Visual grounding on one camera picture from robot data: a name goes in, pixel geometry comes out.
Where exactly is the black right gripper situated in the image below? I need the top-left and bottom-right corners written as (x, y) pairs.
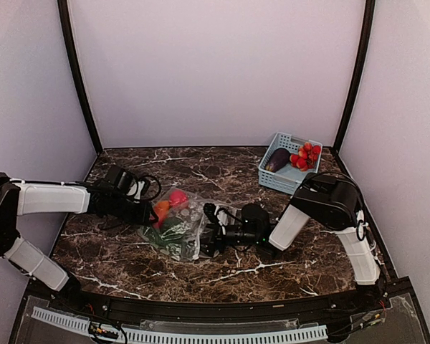
top-left (188, 216), bottom-right (259, 257)

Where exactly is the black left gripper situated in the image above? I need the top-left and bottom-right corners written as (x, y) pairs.
top-left (110, 193), bottom-right (159, 226)

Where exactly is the clear zip top bag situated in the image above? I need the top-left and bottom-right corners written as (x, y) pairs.
top-left (137, 187), bottom-right (206, 262)

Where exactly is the purple fake eggplant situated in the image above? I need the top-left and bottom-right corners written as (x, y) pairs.
top-left (264, 148), bottom-right (290, 173)

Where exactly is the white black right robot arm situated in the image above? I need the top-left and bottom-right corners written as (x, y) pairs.
top-left (200, 172), bottom-right (381, 311)

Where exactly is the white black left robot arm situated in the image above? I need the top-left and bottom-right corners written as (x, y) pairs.
top-left (0, 166), bottom-right (159, 312)

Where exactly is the green fake vegetable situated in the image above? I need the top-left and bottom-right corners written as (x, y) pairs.
top-left (143, 217), bottom-right (190, 253)

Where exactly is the pink fake fruit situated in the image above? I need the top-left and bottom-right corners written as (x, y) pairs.
top-left (168, 189), bottom-right (188, 209)

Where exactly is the light blue perforated basket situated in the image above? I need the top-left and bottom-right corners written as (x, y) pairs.
top-left (258, 133), bottom-right (323, 195)

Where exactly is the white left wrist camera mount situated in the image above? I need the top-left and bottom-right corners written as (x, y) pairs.
top-left (127, 181), bottom-right (145, 201)

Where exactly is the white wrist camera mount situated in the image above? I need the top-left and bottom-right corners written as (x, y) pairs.
top-left (127, 181), bottom-right (145, 201)
top-left (215, 206), bottom-right (229, 226)

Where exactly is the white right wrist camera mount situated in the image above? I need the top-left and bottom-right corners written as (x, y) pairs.
top-left (215, 206), bottom-right (229, 226)

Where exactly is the black front mounting rail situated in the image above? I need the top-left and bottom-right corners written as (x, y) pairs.
top-left (63, 290), bottom-right (381, 323)

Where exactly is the white slotted cable duct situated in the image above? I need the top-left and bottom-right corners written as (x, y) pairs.
top-left (32, 306), bottom-right (328, 344)

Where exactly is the black corner frame post left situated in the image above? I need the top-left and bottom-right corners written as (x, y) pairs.
top-left (57, 0), bottom-right (103, 156)

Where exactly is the black corner frame post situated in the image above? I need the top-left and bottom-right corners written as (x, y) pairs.
top-left (333, 0), bottom-right (376, 155)
top-left (57, 0), bottom-right (103, 156)

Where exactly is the black corner frame post right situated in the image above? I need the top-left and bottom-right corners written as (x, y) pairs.
top-left (333, 0), bottom-right (376, 155)

